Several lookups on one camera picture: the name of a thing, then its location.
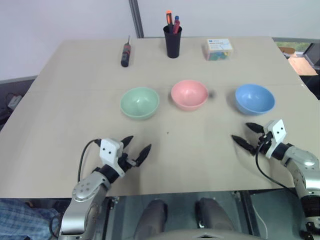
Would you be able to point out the dark monitor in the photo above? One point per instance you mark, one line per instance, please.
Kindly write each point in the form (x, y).
(312, 56)

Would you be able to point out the green bowl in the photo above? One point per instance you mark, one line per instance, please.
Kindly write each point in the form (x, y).
(139, 103)

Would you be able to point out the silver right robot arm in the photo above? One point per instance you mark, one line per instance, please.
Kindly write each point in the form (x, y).
(303, 162)

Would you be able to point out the blue-capped red marker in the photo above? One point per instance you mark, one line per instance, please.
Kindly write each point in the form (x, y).
(176, 25)

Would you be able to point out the grey wall post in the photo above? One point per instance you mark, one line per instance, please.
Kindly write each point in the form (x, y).
(136, 18)

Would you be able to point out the grey robot torso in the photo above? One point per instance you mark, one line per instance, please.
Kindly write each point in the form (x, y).
(200, 234)

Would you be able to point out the grey power strip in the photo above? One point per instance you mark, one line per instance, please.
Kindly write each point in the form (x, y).
(13, 101)

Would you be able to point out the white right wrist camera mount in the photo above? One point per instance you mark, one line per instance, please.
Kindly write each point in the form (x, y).
(278, 131)

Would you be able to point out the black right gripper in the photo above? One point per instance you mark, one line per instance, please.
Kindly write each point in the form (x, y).
(265, 141)

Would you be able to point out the brown cardboard box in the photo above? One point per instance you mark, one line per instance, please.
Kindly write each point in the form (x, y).
(287, 51)

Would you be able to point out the blue bowl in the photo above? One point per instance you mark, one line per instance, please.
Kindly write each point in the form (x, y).
(255, 99)

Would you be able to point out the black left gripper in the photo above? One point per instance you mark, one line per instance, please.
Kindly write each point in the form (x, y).
(127, 162)

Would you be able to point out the clear box of coloured pieces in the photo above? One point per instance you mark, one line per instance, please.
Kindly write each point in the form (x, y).
(218, 50)

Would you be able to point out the black and red screwdriver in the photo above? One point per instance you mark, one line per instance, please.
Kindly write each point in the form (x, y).
(125, 53)

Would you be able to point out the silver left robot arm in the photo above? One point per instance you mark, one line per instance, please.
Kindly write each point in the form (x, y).
(86, 188)

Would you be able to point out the orange-brown desk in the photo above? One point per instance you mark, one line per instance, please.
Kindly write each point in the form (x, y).
(301, 65)

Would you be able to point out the pink-red bowl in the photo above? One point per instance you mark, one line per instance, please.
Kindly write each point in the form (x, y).
(189, 95)

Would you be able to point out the black pen cup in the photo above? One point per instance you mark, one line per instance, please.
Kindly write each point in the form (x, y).
(172, 43)

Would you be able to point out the dark grey rounded shape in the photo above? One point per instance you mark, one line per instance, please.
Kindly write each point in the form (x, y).
(213, 212)
(151, 217)

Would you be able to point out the orange-capped black marker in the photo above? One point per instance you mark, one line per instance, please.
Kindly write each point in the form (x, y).
(169, 20)

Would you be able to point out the grey metal table frame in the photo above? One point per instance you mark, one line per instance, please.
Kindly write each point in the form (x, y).
(246, 212)

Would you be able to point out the blue plaid cloth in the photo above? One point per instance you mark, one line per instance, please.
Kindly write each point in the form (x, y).
(25, 220)

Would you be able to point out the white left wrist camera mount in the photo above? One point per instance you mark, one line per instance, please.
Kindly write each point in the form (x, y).
(109, 150)

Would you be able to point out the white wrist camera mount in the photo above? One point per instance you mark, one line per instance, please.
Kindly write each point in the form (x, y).
(109, 150)
(278, 131)

